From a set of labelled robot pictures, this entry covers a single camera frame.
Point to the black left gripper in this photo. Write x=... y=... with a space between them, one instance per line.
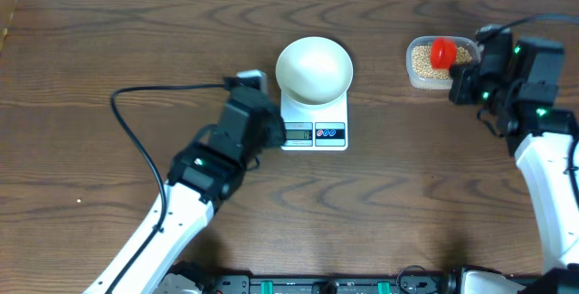
x=272 y=119

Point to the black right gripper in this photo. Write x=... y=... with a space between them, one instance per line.
x=463 y=74

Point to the red plastic measuring scoop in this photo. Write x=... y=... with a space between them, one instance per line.
x=443 y=53

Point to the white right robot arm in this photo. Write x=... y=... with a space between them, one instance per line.
x=517 y=83

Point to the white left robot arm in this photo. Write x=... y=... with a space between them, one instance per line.
x=202 y=176

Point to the white digital kitchen scale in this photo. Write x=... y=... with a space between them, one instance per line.
x=315 y=127

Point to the beige plastic bowl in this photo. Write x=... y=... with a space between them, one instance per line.
x=314 y=71

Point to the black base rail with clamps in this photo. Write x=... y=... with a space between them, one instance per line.
x=190 y=278

